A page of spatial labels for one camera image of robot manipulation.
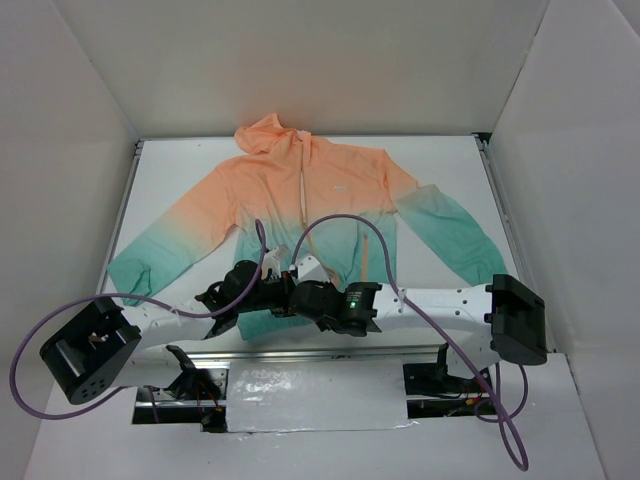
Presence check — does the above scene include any orange and teal gradient jacket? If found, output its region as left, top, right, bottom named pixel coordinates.
left=107, top=113, right=510, bottom=342

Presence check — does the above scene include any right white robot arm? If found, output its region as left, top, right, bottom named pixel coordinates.
left=289, top=274, right=547, bottom=391

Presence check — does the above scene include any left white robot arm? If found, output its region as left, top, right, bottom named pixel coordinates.
left=40, top=260, right=297, bottom=405

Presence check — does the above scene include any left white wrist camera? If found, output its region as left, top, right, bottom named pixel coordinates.
left=262, top=244, right=290, bottom=277

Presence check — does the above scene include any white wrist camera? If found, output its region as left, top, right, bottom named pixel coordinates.
left=262, top=244, right=290, bottom=277
left=289, top=255, right=330, bottom=283

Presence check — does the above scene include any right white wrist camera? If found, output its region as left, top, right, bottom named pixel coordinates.
left=289, top=255, right=330, bottom=283

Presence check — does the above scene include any aluminium table frame rail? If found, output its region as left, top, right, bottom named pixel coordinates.
left=107, top=134, right=533, bottom=361

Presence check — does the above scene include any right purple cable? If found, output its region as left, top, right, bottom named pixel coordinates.
left=292, top=213, right=530, bottom=472

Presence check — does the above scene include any purple cable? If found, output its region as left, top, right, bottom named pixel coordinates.
left=9, top=218, right=269, bottom=426
left=292, top=213, right=530, bottom=472

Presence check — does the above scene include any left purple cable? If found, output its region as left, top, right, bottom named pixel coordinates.
left=9, top=218, right=269, bottom=426

